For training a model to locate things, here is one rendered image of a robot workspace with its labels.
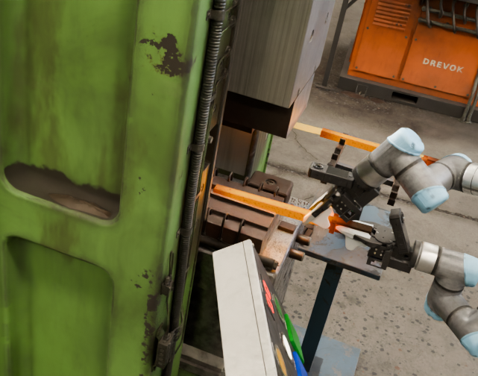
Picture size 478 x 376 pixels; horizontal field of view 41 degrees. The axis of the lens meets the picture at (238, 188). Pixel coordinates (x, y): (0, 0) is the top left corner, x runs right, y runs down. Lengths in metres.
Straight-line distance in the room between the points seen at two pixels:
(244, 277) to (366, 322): 1.85
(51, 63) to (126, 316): 0.57
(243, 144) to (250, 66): 0.58
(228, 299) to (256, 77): 0.48
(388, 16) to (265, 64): 3.76
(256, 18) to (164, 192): 0.39
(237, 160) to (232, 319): 0.90
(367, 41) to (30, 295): 3.90
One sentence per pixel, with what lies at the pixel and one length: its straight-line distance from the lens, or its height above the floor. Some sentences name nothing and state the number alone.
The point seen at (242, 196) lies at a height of 1.01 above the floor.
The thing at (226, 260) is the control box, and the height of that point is 1.17.
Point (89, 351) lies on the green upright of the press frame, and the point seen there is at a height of 0.67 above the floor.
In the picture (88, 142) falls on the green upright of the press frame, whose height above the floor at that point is 1.26.
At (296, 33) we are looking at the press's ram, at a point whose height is 1.53.
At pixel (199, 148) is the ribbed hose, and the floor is 1.32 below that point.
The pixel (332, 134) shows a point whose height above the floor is 0.98.
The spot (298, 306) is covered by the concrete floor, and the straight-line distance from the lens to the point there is 2.92.
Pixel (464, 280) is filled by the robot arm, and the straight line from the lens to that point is 1.67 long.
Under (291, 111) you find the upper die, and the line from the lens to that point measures 1.41.
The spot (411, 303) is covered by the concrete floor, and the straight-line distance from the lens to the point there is 3.17.
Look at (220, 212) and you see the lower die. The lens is 1.65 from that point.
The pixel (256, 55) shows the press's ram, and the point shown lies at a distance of 1.34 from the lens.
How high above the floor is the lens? 1.93
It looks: 32 degrees down
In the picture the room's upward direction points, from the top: 11 degrees clockwise
